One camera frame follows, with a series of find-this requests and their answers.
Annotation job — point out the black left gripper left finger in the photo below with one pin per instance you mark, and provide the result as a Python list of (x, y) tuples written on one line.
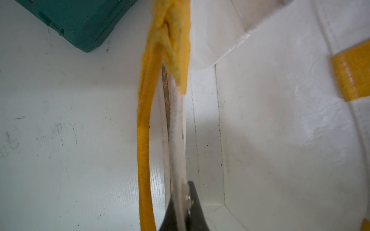
[(169, 222)]

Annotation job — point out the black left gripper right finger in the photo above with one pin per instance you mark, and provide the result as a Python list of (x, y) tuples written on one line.
[(196, 220)]

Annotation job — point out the white pouch with yellow handles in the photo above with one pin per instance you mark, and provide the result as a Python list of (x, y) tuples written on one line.
[(273, 145)]

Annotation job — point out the green plastic tool case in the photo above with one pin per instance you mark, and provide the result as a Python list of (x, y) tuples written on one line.
[(85, 24)]

